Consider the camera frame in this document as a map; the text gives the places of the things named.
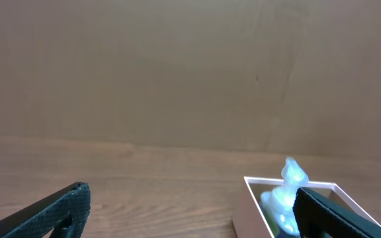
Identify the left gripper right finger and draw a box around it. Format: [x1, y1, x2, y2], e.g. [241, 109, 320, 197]
[293, 187, 381, 238]

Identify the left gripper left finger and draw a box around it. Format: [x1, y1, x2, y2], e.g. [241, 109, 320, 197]
[0, 182, 91, 238]

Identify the clear bottle dark liquid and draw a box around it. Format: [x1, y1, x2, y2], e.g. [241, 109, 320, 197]
[259, 157, 309, 237]

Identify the white cardboard box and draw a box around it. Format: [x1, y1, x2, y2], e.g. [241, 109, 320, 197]
[232, 177, 376, 237]

